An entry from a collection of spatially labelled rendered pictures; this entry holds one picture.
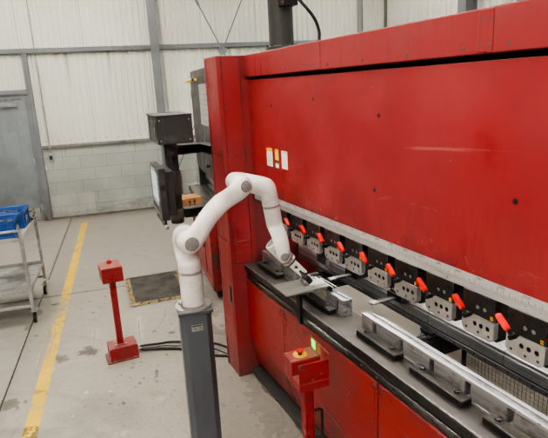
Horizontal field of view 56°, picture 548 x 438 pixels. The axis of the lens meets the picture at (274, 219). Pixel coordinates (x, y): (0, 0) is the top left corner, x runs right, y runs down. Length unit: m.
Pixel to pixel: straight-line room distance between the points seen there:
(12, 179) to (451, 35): 8.72
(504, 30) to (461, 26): 0.18
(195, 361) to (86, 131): 7.32
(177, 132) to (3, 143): 6.56
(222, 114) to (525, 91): 2.17
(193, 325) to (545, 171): 1.80
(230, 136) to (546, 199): 2.27
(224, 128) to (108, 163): 6.42
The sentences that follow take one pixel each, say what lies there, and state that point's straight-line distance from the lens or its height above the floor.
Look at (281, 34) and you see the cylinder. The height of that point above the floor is 2.39.
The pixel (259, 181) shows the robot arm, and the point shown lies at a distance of 2.72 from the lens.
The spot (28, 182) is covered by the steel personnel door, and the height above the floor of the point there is 0.69.
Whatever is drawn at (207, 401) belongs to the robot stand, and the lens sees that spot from 2.98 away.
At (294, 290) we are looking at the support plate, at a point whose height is 1.00.
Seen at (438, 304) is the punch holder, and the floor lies 1.23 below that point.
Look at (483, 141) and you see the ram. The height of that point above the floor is 1.88.
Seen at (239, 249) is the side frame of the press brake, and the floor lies 0.99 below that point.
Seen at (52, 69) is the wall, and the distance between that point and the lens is 9.78.
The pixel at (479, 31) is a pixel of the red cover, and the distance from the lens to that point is 1.88.
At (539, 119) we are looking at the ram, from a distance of 1.75.
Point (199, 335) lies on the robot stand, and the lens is 2.79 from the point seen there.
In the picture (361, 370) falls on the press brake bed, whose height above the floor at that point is 0.77.
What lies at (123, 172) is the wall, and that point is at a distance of 9.82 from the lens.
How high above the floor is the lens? 2.10
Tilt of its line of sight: 14 degrees down
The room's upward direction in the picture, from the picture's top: 3 degrees counter-clockwise
